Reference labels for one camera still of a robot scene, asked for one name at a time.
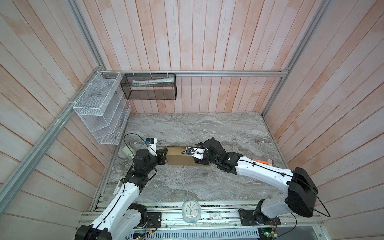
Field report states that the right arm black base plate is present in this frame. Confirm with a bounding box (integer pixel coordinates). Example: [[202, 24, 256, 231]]
[[238, 209, 281, 226]]

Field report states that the white wire mesh shelf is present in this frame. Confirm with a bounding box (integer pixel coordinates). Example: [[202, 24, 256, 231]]
[[73, 71, 131, 145]]

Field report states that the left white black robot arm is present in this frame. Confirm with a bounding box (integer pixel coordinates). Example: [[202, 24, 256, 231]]
[[75, 148, 168, 240]]

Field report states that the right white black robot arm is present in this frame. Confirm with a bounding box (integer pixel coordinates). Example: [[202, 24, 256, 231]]
[[187, 138, 318, 225]]

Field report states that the small white label card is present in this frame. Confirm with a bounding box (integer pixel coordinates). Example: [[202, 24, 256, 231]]
[[210, 213, 222, 220]]

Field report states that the white paper in basket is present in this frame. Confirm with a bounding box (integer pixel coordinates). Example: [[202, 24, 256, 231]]
[[132, 77, 175, 87]]

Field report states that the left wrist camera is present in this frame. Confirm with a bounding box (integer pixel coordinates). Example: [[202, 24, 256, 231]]
[[146, 138, 157, 156]]

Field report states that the black mesh wall basket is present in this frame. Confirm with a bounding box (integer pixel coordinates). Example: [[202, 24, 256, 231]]
[[120, 73, 178, 101]]

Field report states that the pale blue alarm clock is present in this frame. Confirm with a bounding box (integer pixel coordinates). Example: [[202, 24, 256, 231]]
[[182, 200, 202, 223]]

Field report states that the aluminium front rail frame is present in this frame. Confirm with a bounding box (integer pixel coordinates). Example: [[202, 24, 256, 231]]
[[74, 200, 325, 240]]

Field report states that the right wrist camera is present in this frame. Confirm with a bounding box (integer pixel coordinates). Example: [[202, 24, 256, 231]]
[[185, 147, 205, 160]]

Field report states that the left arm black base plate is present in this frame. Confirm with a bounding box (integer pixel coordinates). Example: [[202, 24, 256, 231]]
[[135, 212, 162, 229]]

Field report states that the pack of coloured markers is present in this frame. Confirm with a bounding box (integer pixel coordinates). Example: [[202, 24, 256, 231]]
[[256, 159, 274, 167]]

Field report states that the brown cardboard box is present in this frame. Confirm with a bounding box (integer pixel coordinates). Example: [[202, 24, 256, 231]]
[[166, 147, 212, 167]]

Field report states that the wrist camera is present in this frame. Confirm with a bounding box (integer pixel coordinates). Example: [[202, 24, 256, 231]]
[[146, 138, 157, 156], [185, 147, 205, 160]]

